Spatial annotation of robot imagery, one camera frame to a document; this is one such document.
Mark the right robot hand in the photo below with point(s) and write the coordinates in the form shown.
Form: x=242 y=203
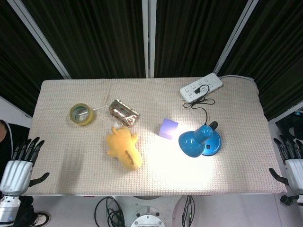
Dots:
x=293 y=165

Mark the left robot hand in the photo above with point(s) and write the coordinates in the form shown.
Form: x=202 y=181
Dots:
x=14 y=172

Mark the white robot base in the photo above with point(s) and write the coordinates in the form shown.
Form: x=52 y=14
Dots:
x=148 y=216

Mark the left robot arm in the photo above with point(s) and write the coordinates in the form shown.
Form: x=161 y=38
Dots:
x=9 y=208

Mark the blue desk lamp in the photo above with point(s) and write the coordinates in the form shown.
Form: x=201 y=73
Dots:
x=200 y=143

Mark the black knob under table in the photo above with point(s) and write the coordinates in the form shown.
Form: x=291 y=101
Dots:
x=288 y=200

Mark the person in black clothes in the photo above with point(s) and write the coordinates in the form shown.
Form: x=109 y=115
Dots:
x=11 y=137

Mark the black equipment with screen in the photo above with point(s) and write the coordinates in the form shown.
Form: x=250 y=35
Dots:
x=292 y=125

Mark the black and white sneaker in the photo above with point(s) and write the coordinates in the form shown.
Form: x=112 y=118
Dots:
x=41 y=218

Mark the yellowish packing tape roll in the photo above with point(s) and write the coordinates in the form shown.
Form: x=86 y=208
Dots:
x=82 y=114

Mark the yellow plush toy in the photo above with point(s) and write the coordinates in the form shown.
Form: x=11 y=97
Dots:
x=124 y=147

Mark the white power strip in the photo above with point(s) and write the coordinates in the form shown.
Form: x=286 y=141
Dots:
x=201 y=87

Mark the shiny foil snack package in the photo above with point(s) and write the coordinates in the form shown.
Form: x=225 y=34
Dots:
x=123 y=113

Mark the purple foam cube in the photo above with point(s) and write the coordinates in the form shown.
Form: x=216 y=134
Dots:
x=168 y=129

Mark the beige waffle tablecloth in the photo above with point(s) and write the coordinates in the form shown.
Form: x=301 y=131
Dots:
x=146 y=165

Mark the white slanted frame post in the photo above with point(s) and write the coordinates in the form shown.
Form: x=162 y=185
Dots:
x=233 y=35
x=40 y=37

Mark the white centre frame post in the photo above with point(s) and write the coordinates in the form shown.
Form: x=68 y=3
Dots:
x=148 y=37

